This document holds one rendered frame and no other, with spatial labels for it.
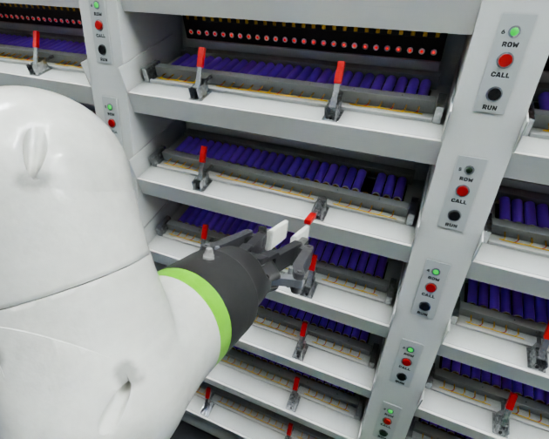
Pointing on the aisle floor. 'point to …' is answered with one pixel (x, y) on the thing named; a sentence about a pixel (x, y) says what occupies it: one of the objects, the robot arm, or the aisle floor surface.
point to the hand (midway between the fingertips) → (288, 237)
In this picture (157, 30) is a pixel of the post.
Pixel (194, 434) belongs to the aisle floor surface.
